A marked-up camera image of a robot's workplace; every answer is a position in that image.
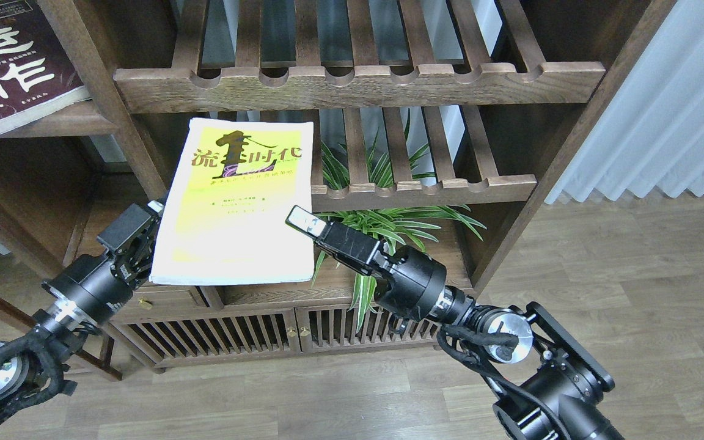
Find dark wooden bookshelf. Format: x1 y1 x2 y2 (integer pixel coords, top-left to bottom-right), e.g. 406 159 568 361
0 0 678 375

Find white curtain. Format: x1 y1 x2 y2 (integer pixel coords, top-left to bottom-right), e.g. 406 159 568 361
546 1 704 204

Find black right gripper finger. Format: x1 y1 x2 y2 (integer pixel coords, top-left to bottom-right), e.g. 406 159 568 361
285 205 327 239

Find dark red book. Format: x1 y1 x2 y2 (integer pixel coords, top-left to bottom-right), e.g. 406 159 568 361
0 1 90 134

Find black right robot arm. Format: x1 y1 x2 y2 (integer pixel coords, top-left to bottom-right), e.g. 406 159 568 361
286 207 623 439

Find yellow green book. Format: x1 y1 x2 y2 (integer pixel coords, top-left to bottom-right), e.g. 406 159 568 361
149 117 315 286

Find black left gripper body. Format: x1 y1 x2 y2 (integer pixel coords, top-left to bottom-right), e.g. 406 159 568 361
43 204 160 324

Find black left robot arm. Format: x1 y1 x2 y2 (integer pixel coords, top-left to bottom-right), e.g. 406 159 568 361
0 198 167 424

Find green spider plant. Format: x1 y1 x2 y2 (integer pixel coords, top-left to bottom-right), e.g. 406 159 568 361
311 133 487 332

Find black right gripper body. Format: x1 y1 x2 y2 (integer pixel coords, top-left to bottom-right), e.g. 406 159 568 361
315 222 447 322

